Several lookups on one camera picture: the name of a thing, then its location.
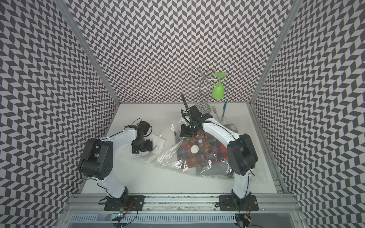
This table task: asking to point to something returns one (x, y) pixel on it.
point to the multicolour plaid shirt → (200, 149)
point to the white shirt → (145, 156)
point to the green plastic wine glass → (218, 89)
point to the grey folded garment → (215, 169)
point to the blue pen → (224, 110)
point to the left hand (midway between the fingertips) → (144, 151)
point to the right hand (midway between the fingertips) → (181, 137)
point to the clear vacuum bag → (168, 159)
